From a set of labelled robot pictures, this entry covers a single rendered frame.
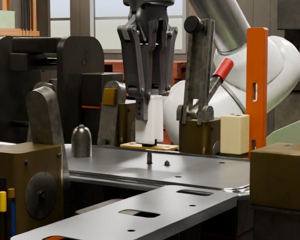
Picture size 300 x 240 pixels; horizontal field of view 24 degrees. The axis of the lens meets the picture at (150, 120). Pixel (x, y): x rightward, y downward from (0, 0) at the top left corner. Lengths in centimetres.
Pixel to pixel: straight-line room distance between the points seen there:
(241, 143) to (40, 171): 34
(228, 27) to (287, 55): 18
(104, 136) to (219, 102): 57
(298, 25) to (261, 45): 539
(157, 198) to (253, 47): 38
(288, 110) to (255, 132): 569
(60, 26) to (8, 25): 78
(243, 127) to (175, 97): 70
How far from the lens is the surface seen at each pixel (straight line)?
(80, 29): 883
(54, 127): 90
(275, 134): 154
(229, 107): 175
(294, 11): 649
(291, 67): 180
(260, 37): 109
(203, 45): 113
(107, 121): 123
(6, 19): 868
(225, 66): 121
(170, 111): 176
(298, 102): 677
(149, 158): 102
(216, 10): 168
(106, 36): 877
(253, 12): 799
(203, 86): 112
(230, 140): 107
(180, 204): 77
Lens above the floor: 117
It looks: 6 degrees down
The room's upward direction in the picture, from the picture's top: straight up
